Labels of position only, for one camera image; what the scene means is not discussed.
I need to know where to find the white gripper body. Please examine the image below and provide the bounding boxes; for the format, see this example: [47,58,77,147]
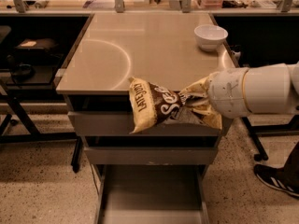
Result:
[207,68,249,119]

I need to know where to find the brown sea salt chip bag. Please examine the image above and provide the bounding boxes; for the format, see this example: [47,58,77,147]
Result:
[129,77,222,133]

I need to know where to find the grey middle drawer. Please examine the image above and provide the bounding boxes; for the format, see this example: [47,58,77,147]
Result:
[84,147,218,165]

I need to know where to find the grey drawer cabinet with counter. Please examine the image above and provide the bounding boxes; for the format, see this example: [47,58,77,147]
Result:
[55,12,249,224]

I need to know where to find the open grey bottom drawer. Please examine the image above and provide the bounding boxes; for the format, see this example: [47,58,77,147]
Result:
[94,165,209,224]

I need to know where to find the grey top drawer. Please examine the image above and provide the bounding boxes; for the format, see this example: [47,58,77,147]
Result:
[68,111,233,136]

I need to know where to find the white ceramic bowl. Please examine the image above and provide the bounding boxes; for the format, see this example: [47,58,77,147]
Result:
[194,24,228,51]

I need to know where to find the dark trouser leg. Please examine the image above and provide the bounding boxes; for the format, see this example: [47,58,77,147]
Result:
[283,142,299,187]

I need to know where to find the black sneaker with white stripes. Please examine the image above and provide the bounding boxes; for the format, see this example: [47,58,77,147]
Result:
[253,164,299,198]

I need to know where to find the black box with label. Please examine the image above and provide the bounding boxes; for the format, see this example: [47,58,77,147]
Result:
[16,38,57,51]

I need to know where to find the black headphones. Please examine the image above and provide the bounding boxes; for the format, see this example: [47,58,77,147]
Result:
[7,55,35,81]

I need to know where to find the black table frame right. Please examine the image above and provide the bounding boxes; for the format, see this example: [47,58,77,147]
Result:
[242,115,299,161]

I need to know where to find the black table frame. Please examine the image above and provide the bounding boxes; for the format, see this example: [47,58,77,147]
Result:
[242,115,299,161]
[0,80,82,173]

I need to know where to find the black table frame left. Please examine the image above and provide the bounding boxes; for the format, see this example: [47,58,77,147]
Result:
[0,80,82,173]

